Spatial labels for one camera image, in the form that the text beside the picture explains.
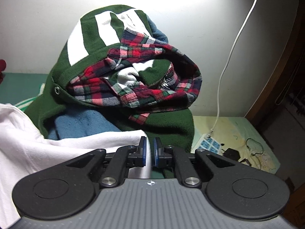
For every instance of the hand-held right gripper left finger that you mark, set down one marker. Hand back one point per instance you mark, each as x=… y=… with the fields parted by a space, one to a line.
x=143 y=151

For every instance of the white power strip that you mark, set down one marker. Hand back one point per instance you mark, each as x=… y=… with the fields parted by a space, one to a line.
x=209 y=144

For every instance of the brown wooden headboard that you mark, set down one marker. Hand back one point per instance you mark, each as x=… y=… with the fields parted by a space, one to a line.
x=281 y=88

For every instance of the green white striped garment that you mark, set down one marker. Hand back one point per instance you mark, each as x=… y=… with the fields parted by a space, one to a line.
x=31 y=101

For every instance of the red plaid shirt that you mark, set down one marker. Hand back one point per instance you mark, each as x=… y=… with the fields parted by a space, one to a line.
x=147 y=95

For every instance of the green jacket with white letters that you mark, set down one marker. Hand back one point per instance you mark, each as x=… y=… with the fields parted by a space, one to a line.
x=59 y=76

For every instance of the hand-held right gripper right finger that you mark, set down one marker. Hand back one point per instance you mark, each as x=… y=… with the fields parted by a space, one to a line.
x=155 y=151

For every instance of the dark red folded sweater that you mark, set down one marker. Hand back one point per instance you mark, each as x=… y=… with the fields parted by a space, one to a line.
x=2 y=65

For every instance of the blue knit sweater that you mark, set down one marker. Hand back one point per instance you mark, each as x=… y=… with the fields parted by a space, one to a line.
x=78 y=124

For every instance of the pale green bed sheet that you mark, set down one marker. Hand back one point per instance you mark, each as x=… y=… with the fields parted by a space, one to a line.
x=238 y=128

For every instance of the black charger adapter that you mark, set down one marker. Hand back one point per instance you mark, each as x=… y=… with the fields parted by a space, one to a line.
x=232 y=153

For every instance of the white polo shirt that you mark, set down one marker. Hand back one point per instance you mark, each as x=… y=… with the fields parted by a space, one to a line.
x=35 y=152

